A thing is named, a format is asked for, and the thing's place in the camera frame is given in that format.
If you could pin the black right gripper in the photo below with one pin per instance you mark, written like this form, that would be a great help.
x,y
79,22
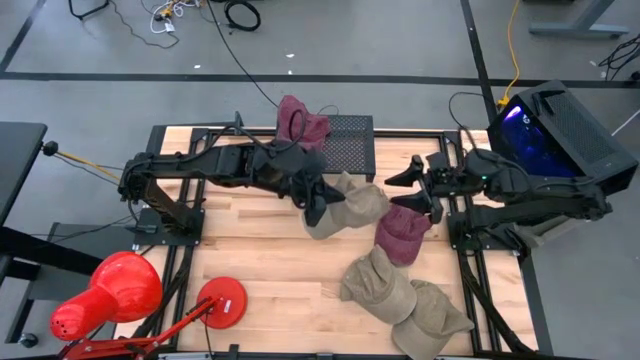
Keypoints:
x,y
447,185

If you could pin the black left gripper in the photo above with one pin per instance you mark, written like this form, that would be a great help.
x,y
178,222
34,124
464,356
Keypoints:
x,y
305,187

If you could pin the black aluminium table frame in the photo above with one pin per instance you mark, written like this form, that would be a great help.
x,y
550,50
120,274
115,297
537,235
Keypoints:
x,y
410,134

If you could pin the black computer tower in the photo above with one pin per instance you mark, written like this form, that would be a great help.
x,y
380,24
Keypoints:
x,y
575,130

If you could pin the black table-level camera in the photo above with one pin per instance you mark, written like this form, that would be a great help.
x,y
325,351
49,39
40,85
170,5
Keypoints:
x,y
233,351

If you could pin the black mesh rack table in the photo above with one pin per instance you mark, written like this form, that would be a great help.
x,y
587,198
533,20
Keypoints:
x,y
352,145

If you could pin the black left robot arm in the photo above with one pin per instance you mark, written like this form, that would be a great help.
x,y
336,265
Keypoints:
x,y
170,167

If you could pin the red desk lamp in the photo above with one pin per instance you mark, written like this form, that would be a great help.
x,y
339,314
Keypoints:
x,y
120,290

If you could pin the grey desk leg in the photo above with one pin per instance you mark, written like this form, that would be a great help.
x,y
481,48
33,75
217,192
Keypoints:
x,y
580,27

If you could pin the black desk leg frame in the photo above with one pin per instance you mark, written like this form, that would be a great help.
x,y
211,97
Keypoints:
x,y
50,252

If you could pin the black caster wheel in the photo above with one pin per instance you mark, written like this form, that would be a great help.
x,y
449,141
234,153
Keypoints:
x,y
28,340

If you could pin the black desk top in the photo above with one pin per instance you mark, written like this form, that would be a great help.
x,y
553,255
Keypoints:
x,y
20,165

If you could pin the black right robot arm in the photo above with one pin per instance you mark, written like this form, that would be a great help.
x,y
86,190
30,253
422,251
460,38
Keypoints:
x,y
525,190

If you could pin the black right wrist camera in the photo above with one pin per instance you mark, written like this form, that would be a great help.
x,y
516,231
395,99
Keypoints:
x,y
437,161

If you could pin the olive khaki baseball cap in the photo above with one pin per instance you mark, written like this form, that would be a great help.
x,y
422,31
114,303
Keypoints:
x,y
435,320
380,287

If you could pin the light beige baseball cap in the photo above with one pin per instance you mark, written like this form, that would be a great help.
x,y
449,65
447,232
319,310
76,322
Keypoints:
x,y
362,205

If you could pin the maroon baseball cap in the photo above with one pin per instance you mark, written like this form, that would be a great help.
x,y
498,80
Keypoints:
x,y
295,120
400,237

